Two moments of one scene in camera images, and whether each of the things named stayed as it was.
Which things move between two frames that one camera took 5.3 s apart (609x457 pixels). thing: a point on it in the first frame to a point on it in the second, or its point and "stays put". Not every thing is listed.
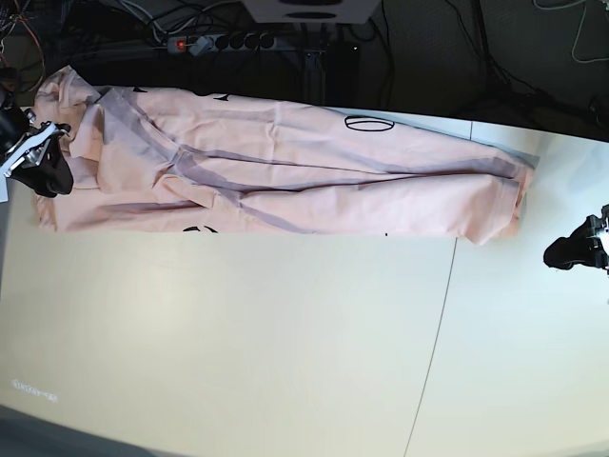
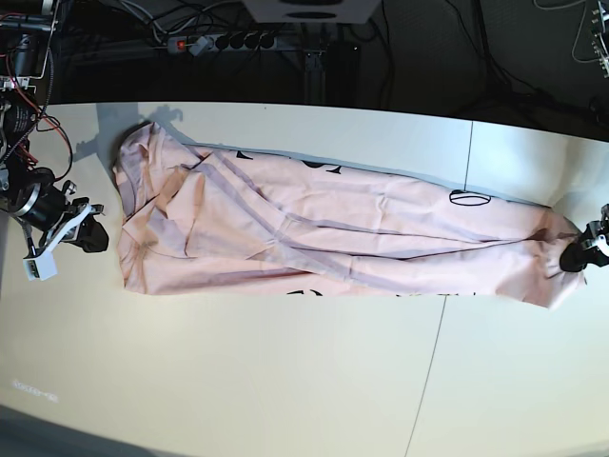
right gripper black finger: [58, 170] to [92, 236]
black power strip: [221, 43] stays put
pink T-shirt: [154, 160] to [206, 219]
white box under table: [312, 11] stays put
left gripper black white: [583, 246] stays put
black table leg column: [332, 76] stays put
